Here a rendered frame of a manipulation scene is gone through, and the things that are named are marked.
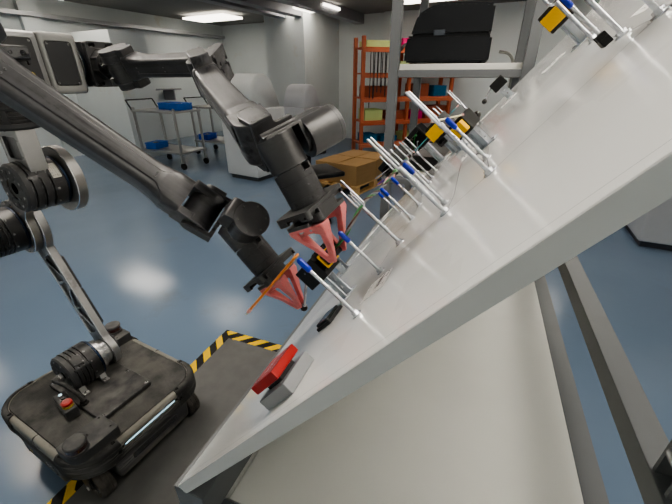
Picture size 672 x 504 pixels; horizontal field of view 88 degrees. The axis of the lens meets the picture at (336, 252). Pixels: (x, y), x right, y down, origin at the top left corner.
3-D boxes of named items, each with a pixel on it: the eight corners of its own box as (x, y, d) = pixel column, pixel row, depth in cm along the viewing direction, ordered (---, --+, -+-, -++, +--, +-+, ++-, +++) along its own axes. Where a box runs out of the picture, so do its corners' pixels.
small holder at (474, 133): (505, 122, 65) (478, 95, 65) (493, 141, 60) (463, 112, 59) (486, 139, 69) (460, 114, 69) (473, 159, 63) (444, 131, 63)
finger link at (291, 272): (319, 291, 66) (288, 254, 65) (299, 316, 61) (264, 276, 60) (299, 301, 71) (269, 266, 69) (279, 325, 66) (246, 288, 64)
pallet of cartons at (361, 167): (363, 197, 458) (365, 168, 440) (311, 189, 492) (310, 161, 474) (393, 178, 546) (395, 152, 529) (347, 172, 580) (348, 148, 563)
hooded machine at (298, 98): (301, 149, 766) (298, 83, 708) (324, 151, 741) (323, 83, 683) (283, 154, 712) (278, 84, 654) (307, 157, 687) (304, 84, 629)
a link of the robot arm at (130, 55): (249, 79, 88) (234, 34, 81) (216, 104, 81) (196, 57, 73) (134, 79, 107) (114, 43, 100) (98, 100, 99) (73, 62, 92)
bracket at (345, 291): (349, 291, 62) (328, 272, 62) (356, 285, 60) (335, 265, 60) (337, 307, 59) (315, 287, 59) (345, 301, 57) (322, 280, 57)
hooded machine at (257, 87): (258, 167, 610) (248, 73, 544) (289, 171, 582) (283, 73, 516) (227, 177, 549) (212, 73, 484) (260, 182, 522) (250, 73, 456)
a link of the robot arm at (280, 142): (247, 142, 50) (257, 134, 45) (286, 121, 52) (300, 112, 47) (272, 185, 52) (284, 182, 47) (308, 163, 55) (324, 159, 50)
